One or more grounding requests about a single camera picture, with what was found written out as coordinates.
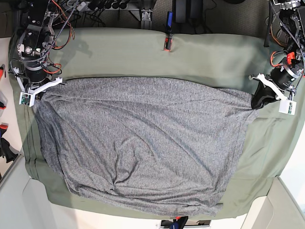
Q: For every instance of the black power adapter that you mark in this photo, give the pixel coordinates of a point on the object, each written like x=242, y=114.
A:
x=183, y=10

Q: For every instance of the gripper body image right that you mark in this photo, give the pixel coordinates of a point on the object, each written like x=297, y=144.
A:
x=285, y=73

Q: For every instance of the orange blue clamp bottom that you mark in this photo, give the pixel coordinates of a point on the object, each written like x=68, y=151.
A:
x=179, y=223

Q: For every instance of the grey heathered T-shirt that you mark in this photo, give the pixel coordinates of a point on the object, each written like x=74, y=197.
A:
x=162, y=146

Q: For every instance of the aluminium frame bracket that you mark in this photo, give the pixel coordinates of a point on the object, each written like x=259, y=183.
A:
x=146, y=19

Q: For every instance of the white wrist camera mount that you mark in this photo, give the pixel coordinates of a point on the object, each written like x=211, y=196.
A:
x=27, y=96

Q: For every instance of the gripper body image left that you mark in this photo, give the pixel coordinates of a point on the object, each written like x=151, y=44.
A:
x=31, y=80

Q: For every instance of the green table cloth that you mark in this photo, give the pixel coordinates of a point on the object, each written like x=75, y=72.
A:
x=218, y=60

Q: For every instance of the orange black clamp top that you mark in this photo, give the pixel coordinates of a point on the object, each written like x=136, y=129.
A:
x=168, y=43

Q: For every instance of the blue clamp handle top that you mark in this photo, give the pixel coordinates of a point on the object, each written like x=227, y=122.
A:
x=169, y=22

